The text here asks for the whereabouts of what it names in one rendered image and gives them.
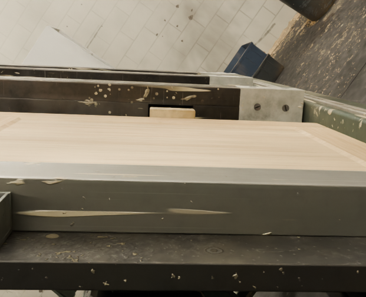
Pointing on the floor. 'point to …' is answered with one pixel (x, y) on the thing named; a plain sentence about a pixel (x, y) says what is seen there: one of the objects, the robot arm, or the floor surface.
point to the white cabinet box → (62, 52)
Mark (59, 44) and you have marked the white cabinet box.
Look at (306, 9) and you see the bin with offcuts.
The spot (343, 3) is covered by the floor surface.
